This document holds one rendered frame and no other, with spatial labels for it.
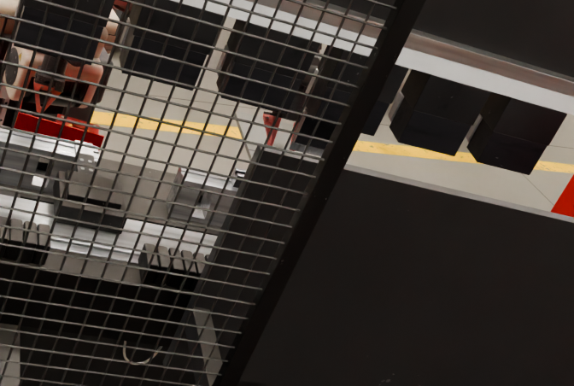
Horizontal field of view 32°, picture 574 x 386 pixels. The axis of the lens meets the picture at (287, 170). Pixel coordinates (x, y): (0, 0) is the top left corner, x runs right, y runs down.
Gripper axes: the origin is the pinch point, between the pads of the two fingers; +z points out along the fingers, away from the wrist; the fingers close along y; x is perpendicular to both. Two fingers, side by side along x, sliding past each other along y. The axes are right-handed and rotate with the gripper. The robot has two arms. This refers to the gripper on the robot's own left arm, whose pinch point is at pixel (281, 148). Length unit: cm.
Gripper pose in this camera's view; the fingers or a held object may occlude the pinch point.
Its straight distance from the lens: 219.9
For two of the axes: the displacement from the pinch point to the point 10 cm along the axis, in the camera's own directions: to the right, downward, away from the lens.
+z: -2.4, 9.7, 0.3
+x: -3.7, -1.1, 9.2
